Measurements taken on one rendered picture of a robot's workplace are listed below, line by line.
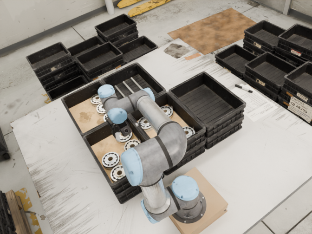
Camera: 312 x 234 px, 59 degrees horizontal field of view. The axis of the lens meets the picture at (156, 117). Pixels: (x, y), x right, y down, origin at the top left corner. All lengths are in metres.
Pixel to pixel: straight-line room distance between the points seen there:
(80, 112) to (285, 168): 1.33
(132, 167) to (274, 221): 1.65
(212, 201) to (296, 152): 0.62
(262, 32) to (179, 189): 2.41
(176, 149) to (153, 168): 0.09
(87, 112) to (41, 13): 2.91
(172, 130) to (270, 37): 2.46
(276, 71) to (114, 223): 1.97
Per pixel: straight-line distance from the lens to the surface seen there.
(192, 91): 1.91
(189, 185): 1.27
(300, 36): 3.09
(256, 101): 2.04
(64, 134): 2.05
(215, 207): 1.47
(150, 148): 0.88
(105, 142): 1.72
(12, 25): 4.62
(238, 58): 3.12
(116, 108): 1.20
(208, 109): 1.79
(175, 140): 0.89
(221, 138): 1.76
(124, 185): 1.50
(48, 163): 1.95
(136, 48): 3.21
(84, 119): 1.90
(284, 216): 2.39
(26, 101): 3.67
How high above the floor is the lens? 2.14
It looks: 48 degrees down
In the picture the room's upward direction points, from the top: 11 degrees counter-clockwise
